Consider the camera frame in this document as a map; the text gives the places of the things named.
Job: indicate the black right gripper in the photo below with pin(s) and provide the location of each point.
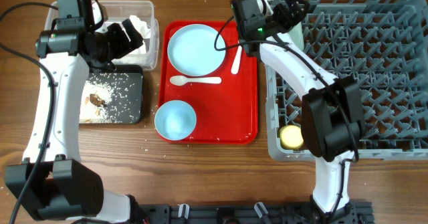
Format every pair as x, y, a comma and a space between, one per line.
292, 19

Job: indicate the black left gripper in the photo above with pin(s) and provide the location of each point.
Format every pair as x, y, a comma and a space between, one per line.
124, 45

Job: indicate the white paper napkin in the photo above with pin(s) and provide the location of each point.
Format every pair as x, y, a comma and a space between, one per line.
137, 56

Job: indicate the rice and food leftovers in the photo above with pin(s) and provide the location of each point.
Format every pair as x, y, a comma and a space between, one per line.
100, 100

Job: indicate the yellow plastic cup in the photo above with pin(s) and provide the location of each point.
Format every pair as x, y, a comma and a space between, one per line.
291, 137

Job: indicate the green bowl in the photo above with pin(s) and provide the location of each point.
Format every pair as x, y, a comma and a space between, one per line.
296, 35

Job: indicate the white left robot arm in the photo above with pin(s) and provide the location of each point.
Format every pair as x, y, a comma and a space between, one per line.
51, 183

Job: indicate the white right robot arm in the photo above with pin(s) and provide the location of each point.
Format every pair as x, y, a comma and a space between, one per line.
332, 115

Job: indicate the clear plastic waste bin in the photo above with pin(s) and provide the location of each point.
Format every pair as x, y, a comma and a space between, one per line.
133, 10

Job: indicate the black waste tray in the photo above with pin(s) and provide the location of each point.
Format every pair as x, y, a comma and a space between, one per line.
127, 103

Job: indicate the grey dishwasher rack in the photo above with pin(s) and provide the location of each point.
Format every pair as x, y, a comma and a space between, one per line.
382, 44

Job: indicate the white plastic fork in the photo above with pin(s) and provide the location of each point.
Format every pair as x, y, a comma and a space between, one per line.
236, 61

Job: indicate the cream plastic spoon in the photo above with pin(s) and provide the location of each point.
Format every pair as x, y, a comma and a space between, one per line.
182, 80

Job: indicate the large light blue plate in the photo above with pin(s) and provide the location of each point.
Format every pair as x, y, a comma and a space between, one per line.
191, 50

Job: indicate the light blue bowl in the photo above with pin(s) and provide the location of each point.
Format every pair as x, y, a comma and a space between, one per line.
175, 120

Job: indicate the red plastic tray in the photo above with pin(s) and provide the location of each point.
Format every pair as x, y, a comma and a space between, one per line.
227, 113

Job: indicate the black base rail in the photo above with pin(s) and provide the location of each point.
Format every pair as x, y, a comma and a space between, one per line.
257, 213

